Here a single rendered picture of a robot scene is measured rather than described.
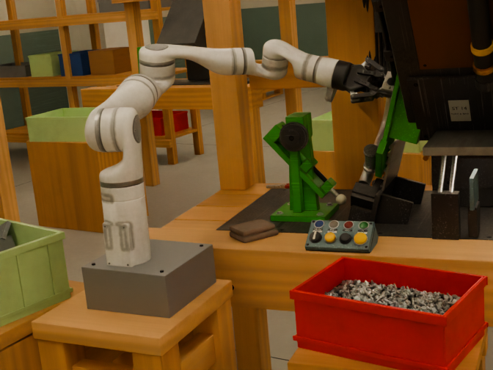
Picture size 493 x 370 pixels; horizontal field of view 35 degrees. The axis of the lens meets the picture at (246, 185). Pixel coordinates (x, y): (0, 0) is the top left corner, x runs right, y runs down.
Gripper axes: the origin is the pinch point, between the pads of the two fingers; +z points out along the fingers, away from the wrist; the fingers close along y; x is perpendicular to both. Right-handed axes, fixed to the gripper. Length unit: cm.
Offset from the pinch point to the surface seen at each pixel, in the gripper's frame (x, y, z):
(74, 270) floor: 241, -16, -184
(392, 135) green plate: -2.5, -14.8, 5.4
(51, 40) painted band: 609, 345, -567
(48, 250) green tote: -4, -70, -62
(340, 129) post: 31.5, 2.2, -15.5
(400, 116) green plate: -5.9, -11.1, 6.4
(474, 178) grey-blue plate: -7.0, -22.9, 26.9
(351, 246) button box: -4.9, -46.2, 5.9
